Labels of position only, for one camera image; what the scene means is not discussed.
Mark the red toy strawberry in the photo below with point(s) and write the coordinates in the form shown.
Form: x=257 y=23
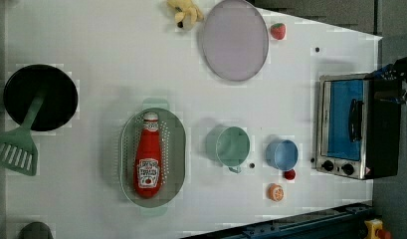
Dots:
x=278 y=31

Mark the small red toy fruit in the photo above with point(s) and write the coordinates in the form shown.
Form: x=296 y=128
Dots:
x=290 y=175

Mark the grey round object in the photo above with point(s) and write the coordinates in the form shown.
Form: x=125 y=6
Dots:
x=36 y=230

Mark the red ketchup bottle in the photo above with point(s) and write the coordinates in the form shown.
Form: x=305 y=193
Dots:
x=148 y=159

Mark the orange slice toy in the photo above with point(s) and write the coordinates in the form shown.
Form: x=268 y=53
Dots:
x=276 y=192

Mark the silver black toaster oven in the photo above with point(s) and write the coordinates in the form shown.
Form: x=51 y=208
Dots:
x=358 y=127

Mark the lavender round plate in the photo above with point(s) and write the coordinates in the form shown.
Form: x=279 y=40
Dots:
x=235 y=40

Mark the yellow red clamp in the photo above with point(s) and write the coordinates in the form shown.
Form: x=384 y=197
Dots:
x=375 y=230

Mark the blue cup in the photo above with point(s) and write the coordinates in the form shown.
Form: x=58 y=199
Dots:
x=282 y=155

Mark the yellow plush toy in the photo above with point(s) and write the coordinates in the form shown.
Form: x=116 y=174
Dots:
x=183 y=9

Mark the green slotted spatula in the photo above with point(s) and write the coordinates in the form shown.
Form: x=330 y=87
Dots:
x=18 y=151

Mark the green cup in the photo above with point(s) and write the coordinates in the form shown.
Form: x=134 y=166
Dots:
x=229 y=145

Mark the black round pan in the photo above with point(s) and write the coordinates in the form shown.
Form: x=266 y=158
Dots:
x=60 y=102

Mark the green oval strainer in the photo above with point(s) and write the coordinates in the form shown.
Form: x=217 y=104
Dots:
x=172 y=139

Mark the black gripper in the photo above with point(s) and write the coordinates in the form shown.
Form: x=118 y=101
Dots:
x=396 y=72

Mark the blue metal rail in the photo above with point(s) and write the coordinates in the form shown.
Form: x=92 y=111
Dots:
x=343 y=222

